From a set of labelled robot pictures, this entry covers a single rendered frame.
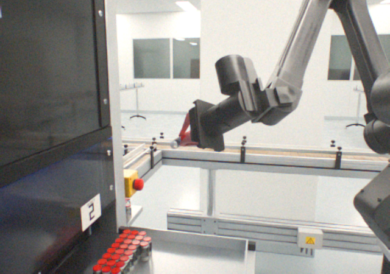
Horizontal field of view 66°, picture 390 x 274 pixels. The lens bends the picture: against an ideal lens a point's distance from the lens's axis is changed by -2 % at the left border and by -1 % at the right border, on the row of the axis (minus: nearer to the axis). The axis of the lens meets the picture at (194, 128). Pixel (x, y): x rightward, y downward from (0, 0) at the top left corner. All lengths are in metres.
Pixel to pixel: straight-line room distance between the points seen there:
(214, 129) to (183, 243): 0.43
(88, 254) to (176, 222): 0.97
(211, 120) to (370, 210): 0.36
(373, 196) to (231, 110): 0.32
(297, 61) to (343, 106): 8.35
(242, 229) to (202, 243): 0.89
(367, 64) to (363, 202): 0.53
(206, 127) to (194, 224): 1.25
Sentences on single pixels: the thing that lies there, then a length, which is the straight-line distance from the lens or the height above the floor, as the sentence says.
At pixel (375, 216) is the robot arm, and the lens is 0.27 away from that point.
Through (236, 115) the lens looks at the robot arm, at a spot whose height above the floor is 1.28.
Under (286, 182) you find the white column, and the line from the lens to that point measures 2.27.
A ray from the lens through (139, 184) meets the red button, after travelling 0.99.
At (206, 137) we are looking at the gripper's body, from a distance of 0.59.
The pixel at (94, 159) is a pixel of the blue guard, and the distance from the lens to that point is 0.79.
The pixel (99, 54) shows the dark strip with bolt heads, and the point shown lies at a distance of 0.81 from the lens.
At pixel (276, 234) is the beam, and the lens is 1.77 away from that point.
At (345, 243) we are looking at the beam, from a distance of 1.83.
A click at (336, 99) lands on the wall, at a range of 8.92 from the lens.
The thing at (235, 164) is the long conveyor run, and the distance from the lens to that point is 1.59.
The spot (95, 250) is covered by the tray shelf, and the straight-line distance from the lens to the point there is 0.92.
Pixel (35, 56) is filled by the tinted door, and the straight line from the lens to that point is 0.63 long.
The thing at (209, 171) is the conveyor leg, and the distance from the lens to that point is 1.66.
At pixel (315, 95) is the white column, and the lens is 2.16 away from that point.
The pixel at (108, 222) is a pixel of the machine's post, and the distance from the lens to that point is 0.97.
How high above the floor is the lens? 1.37
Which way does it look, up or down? 11 degrees down
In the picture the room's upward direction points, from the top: straight up
